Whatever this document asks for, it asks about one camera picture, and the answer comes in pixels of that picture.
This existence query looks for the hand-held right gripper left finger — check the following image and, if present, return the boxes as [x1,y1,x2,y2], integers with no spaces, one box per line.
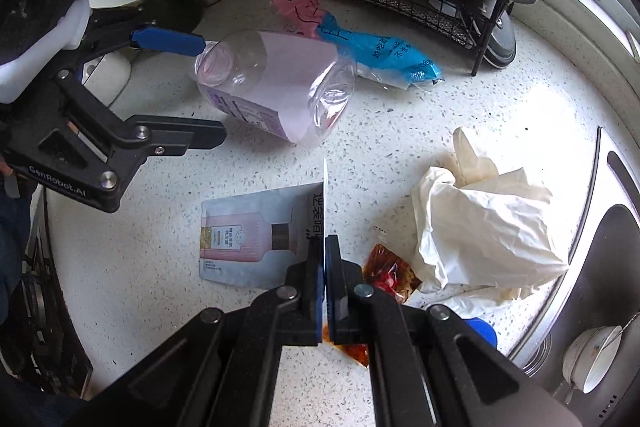
[65,234,326,427]

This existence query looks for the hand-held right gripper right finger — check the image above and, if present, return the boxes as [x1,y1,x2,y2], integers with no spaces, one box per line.
[324,234,588,427]

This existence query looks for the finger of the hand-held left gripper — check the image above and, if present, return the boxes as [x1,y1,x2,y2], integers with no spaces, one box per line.
[54,26,207,74]
[54,68,229,205]

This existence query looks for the red chili sauce packet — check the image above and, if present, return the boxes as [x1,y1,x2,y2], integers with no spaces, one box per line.
[322,243,422,367]

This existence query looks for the grey sachet pink bottle print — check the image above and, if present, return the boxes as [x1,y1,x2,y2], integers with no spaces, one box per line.
[199,157,329,291]

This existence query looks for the clear bottle purple label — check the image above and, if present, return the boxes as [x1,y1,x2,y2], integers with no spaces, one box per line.
[195,29,357,149]

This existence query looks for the blue bottle cap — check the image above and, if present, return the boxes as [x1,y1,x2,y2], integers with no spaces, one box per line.
[465,317,499,349]

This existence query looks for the crumpled white plastic bag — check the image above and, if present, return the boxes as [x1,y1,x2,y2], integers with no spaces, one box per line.
[410,164,572,296]

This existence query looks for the cream disposable glove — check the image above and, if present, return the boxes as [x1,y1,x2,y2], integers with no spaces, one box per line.
[435,127,544,321]

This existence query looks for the blue plastic wrapper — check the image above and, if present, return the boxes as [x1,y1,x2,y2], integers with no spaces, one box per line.
[316,13,445,90]

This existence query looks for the white ceramic bowl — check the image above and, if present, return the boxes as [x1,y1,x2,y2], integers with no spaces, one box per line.
[562,332,596,390]
[572,326,624,394]

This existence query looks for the black round lid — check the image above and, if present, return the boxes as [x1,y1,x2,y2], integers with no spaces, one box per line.
[479,0,518,68]

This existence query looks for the stainless steel sink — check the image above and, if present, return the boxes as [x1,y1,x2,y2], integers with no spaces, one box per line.
[510,127,640,427]

